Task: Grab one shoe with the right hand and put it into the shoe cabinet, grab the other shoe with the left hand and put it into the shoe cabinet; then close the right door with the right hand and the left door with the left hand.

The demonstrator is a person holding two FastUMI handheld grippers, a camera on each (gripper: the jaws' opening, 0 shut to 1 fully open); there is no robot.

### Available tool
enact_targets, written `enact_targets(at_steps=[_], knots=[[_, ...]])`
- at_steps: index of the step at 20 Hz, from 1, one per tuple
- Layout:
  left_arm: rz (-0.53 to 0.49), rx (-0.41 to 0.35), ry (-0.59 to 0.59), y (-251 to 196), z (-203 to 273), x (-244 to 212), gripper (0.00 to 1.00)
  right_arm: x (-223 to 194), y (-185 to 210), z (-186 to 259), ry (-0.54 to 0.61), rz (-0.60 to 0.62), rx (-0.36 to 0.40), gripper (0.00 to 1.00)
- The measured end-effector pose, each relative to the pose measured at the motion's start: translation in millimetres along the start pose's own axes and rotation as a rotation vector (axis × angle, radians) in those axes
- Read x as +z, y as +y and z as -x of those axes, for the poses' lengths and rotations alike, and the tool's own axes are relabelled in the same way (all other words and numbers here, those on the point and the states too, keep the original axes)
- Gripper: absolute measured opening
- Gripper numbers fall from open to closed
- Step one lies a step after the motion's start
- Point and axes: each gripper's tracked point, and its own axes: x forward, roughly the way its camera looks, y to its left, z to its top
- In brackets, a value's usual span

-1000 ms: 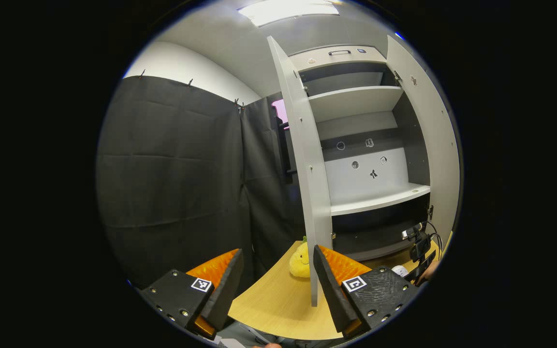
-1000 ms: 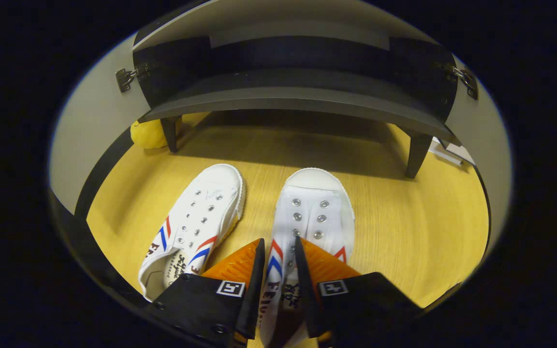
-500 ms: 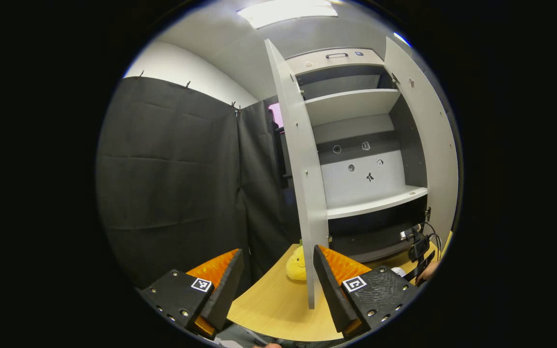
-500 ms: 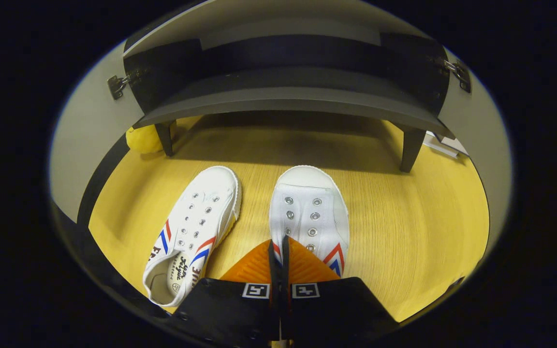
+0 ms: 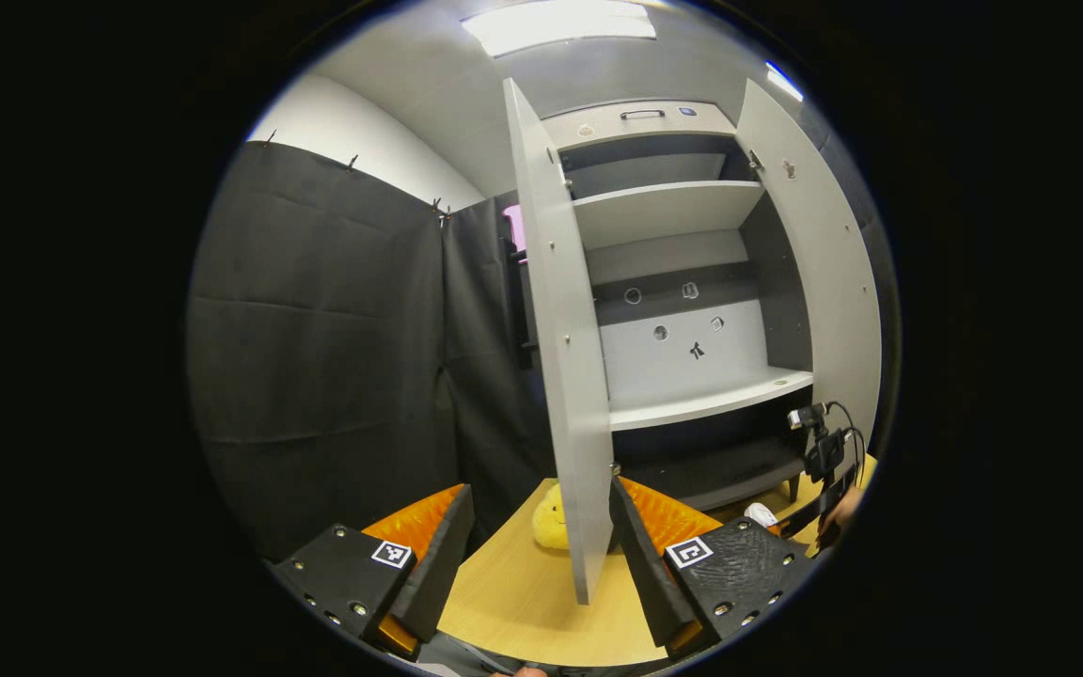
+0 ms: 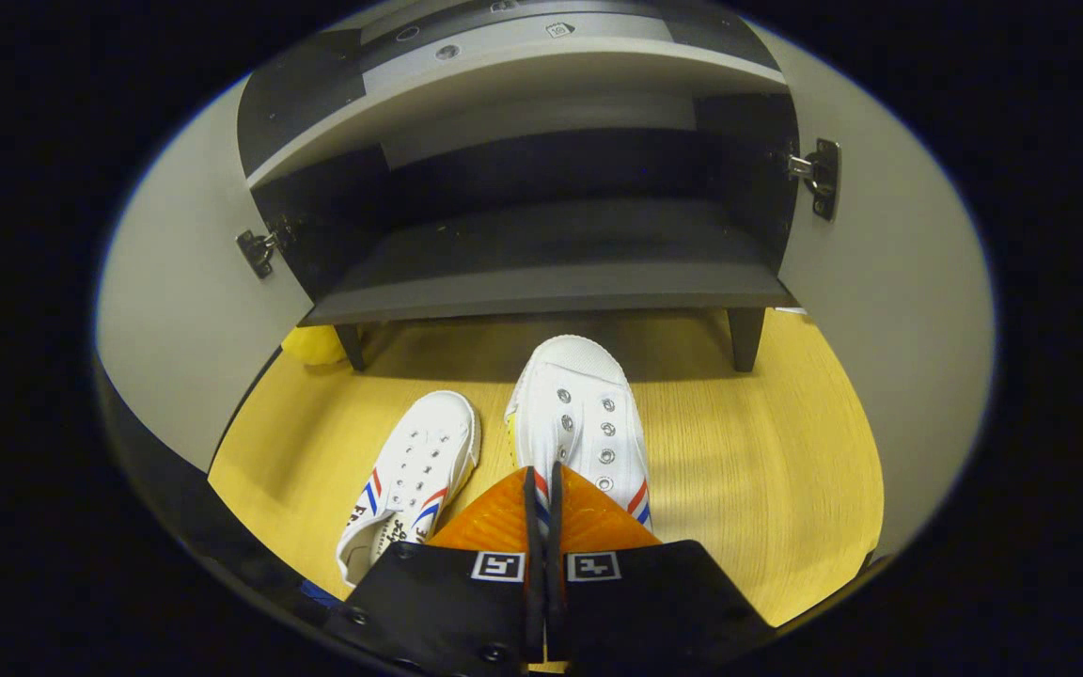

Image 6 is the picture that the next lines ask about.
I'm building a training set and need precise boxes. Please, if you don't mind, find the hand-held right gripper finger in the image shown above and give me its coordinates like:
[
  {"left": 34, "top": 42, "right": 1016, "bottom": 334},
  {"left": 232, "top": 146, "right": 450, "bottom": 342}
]
[
  {"left": 333, "top": 465, "right": 547, "bottom": 677},
  {"left": 546, "top": 461, "right": 777, "bottom": 677}
]

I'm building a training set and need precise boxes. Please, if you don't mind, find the white striped canvas shoe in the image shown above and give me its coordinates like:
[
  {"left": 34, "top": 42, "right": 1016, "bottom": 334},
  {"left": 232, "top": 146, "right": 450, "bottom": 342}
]
[
  {"left": 504, "top": 336, "right": 652, "bottom": 537},
  {"left": 335, "top": 390, "right": 481, "bottom": 589}
]

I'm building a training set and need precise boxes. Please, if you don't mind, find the grey shoe cabinet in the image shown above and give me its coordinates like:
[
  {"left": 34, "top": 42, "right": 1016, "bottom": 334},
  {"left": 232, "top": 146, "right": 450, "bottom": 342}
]
[{"left": 236, "top": 0, "right": 801, "bottom": 372}]

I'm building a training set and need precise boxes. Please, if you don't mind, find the grey shoe cabinet door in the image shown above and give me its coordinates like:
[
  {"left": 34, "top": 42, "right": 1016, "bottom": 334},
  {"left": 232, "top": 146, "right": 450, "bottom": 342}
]
[
  {"left": 95, "top": 75, "right": 317, "bottom": 471},
  {"left": 748, "top": 19, "right": 996, "bottom": 556}
]

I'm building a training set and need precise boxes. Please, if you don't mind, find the yellow pineapple plush toy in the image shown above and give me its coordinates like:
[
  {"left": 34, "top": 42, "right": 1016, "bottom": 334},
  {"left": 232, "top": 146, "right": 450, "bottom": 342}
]
[{"left": 280, "top": 324, "right": 347, "bottom": 368}]

